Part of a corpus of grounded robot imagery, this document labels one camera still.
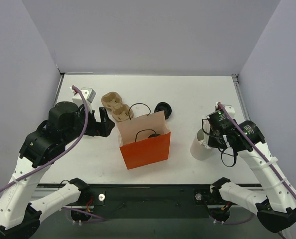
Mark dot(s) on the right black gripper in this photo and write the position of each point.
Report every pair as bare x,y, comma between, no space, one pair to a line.
211,139

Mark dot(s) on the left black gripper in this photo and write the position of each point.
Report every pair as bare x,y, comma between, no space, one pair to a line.
95,127

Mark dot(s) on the orange paper bag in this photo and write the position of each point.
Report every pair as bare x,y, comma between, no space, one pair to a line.
136,148

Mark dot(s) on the black cup lid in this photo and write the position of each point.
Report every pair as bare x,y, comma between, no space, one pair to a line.
154,135

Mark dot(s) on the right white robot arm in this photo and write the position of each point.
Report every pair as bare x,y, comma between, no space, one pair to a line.
275,208

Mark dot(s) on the white wrapped straws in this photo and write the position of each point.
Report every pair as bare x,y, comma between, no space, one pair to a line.
205,129

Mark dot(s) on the white straw holder cup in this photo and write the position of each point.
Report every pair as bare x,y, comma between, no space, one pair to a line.
199,149

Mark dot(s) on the stack of black lids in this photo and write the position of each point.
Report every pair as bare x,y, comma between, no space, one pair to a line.
164,106

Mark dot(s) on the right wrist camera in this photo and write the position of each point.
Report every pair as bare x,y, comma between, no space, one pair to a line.
229,108

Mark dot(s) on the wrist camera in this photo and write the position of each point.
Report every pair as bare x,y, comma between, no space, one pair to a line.
88,94
229,108

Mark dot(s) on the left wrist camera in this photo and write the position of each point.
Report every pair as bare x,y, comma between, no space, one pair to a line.
88,94

